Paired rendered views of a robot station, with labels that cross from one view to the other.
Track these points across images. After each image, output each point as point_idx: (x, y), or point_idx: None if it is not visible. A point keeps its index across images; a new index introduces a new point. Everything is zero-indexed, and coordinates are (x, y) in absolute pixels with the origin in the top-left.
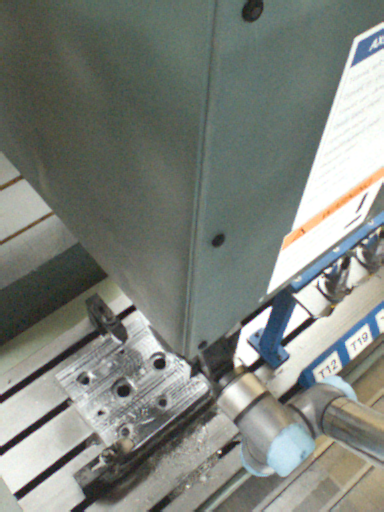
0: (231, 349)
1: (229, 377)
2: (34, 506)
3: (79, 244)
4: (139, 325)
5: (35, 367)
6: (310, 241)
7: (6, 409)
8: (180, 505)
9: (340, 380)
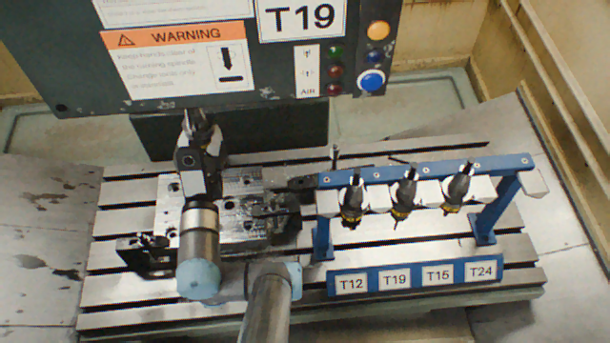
0: (294, 229)
1: (193, 204)
2: (97, 252)
3: (254, 110)
4: (234, 172)
5: (164, 170)
6: (158, 64)
7: (129, 185)
8: (178, 310)
9: (296, 268)
